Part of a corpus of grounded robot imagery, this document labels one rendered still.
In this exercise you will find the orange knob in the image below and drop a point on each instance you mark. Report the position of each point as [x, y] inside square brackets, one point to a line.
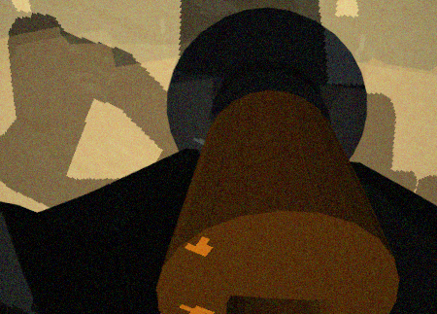
[275, 221]

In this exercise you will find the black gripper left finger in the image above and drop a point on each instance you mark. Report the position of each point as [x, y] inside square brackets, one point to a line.
[100, 253]

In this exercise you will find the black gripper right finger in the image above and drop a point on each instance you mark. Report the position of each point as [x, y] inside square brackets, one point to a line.
[409, 223]

